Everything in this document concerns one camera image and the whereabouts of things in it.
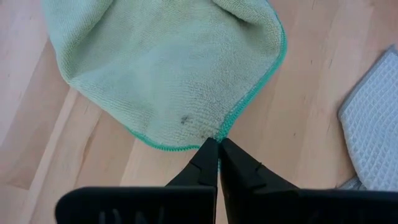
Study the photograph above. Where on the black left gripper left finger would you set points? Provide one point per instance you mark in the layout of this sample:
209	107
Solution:
205	168

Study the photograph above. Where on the grey waffle-weave towel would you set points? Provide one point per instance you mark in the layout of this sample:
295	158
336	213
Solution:
373	124

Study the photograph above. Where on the green microfiber towel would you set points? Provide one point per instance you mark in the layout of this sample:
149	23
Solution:
168	68

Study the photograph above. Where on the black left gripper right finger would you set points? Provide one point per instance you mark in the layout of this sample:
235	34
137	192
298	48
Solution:
248	186

